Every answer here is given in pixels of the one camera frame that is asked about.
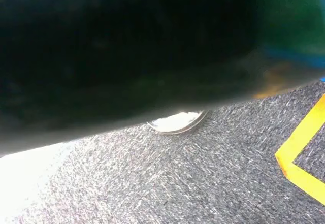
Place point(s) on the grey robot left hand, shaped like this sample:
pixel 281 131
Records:
pixel 101 47

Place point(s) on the chrome stanchion with round base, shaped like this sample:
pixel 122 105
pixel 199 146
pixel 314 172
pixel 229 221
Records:
pixel 177 123

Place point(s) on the yellow floor tape outline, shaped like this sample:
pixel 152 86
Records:
pixel 305 133

